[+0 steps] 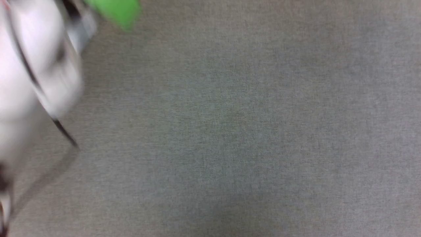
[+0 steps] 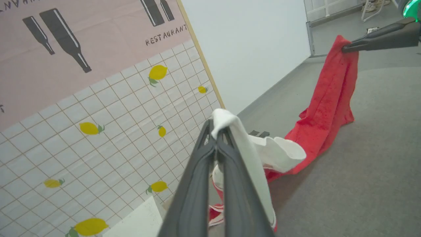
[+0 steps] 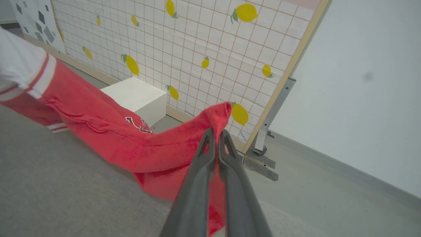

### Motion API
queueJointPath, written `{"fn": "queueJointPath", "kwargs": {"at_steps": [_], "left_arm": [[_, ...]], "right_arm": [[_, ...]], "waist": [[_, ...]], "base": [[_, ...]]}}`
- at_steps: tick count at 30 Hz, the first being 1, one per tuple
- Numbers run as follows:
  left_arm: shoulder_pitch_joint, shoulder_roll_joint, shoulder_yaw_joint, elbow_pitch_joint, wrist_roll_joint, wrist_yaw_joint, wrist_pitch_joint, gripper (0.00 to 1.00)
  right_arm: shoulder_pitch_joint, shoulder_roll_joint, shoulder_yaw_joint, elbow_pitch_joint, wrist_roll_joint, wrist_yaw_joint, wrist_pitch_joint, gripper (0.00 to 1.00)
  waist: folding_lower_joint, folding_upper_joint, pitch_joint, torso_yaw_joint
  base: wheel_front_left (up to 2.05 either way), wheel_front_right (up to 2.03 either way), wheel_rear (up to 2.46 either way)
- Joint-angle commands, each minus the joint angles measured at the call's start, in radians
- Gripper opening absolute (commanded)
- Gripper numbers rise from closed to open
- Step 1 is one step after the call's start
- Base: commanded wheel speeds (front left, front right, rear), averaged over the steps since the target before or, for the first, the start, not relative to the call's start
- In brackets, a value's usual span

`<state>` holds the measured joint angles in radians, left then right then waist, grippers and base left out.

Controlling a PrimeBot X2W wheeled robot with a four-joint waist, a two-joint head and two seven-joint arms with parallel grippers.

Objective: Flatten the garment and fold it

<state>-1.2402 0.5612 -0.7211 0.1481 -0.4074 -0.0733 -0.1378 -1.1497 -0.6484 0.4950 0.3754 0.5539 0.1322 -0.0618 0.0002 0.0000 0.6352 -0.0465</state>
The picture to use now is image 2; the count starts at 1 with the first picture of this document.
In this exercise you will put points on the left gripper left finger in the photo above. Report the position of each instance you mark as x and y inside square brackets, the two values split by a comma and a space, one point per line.
[194, 184]

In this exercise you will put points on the lemon print wooden framed panel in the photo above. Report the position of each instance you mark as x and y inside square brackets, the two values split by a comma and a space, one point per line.
[98, 131]

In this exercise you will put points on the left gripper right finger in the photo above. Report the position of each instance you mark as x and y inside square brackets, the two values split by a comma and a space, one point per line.
[238, 197]

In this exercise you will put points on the white floor power socket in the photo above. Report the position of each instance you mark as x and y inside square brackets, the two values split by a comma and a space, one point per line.
[372, 30]

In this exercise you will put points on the red white garment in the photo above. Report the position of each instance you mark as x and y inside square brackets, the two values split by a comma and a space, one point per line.
[329, 105]

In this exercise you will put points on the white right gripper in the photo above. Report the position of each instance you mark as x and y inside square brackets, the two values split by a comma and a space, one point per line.
[414, 8]

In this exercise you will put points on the dark panel foot base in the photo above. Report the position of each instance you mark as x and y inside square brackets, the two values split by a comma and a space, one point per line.
[260, 133]

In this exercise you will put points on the white box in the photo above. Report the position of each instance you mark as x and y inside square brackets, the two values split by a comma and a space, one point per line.
[138, 220]

